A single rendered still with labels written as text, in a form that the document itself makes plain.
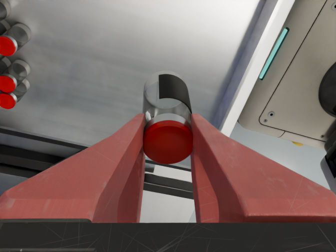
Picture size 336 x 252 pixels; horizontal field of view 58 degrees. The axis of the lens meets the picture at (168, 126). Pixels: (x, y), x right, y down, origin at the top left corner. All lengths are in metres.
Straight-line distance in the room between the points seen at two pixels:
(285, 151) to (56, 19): 1.47
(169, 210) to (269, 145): 1.16
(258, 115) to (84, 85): 0.86
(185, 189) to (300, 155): 1.31
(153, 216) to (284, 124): 0.79
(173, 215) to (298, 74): 0.74
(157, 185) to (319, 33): 0.79
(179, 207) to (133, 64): 0.27
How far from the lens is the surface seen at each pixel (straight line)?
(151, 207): 0.54
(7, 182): 0.56
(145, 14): 0.36
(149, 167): 0.47
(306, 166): 1.82
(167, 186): 0.47
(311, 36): 1.10
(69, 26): 0.38
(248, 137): 1.59
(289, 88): 1.15
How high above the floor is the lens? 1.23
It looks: 55 degrees down
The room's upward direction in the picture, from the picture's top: 180 degrees counter-clockwise
